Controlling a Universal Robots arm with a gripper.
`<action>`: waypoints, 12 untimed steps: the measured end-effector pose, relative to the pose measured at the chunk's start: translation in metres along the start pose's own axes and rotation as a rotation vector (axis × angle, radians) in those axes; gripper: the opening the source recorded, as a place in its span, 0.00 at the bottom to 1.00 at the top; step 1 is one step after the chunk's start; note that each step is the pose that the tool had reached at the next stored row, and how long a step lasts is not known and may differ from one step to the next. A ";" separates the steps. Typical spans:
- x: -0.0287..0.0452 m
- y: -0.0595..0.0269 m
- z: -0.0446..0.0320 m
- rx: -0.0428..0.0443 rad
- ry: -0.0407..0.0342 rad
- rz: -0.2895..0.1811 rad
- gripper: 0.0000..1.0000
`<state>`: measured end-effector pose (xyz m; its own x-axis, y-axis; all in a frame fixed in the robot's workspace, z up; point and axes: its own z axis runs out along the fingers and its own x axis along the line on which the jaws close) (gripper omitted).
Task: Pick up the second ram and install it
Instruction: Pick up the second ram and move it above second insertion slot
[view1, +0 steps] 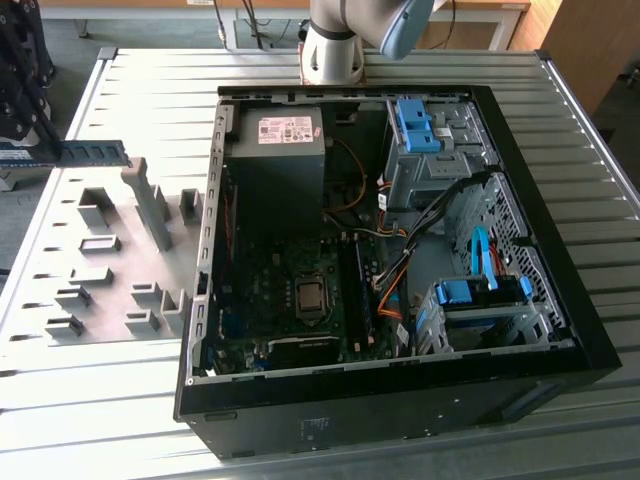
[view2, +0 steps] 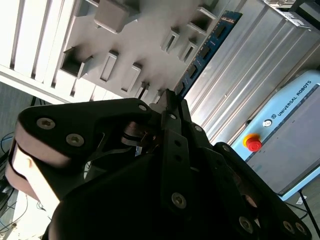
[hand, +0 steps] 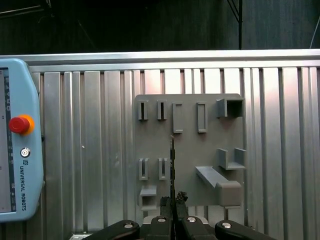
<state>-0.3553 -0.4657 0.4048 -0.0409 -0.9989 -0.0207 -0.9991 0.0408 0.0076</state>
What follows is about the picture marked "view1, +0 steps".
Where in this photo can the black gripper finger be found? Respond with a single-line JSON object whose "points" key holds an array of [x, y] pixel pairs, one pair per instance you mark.
{"points": [[37, 50], [20, 110]]}

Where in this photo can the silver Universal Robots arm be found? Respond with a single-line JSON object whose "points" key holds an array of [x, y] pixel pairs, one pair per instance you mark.
{"points": [[332, 55]]}

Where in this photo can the black RAM slot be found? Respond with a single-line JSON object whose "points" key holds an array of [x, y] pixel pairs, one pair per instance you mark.
{"points": [[345, 295]]}

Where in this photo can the white floor stand foot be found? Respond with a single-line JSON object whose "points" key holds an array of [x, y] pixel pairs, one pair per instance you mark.
{"points": [[7, 182]]}

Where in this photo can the grey framed desk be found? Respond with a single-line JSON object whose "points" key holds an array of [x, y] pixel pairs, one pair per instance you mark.
{"points": [[150, 12]]}

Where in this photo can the grey plastic parts rack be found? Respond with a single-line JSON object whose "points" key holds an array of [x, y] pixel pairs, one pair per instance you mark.
{"points": [[115, 310]]}

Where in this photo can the grey power supply unit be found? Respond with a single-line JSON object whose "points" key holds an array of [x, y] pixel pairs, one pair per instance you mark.
{"points": [[275, 170]]}

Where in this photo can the green motherboard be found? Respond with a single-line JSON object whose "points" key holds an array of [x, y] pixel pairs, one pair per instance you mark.
{"points": [[260, 280]]}

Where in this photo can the silver CPU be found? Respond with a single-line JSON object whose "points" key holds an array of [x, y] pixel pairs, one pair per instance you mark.
{"points": [[310, 296]]}

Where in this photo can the CPU socket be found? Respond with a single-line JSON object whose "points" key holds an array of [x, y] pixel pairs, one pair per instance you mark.
{"points": [[314, 316]]}

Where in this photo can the black graphics card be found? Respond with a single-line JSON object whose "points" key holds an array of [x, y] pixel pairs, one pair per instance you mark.
{"points": [[305, 347]]}

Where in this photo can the blue plastic drive latch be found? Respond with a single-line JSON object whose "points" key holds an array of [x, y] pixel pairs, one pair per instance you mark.
{"points": [[415, 125]]}

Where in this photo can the grey metal drive cage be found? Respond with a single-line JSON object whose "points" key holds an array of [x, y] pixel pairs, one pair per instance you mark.
{"points": [[435, 175]]}

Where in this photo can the white framed wooden desk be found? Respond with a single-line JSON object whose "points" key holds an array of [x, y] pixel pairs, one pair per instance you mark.
{"points": [[480, 15]]}

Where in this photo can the black open PC case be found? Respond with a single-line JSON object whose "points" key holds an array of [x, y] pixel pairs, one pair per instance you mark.
{"points": [[350, 410]]}

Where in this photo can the hard disk in blue carrier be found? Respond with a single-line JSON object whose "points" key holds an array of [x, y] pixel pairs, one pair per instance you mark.
{"points": [[460, 292]]}

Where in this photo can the grey metal disk bay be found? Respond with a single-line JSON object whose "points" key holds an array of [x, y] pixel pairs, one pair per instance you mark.
{"points": [[500, 320]]}

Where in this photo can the brown wooden cabinet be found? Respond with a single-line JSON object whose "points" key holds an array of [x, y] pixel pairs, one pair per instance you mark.
{"points": [[590, 50]]}

